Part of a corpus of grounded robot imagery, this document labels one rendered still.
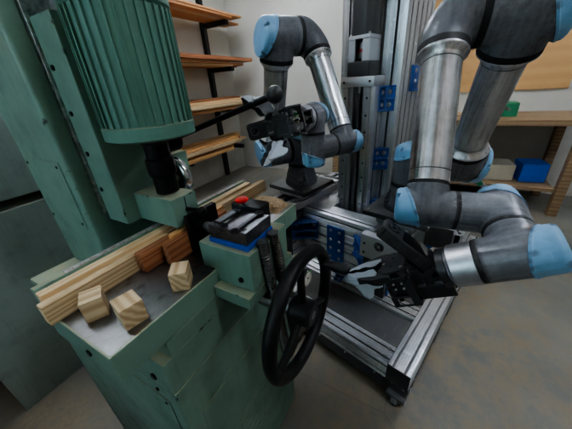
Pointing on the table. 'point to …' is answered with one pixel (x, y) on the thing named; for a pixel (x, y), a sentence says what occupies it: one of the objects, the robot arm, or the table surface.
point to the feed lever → (274, 94)
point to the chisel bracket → (165, 205)
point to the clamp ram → (200, 225)
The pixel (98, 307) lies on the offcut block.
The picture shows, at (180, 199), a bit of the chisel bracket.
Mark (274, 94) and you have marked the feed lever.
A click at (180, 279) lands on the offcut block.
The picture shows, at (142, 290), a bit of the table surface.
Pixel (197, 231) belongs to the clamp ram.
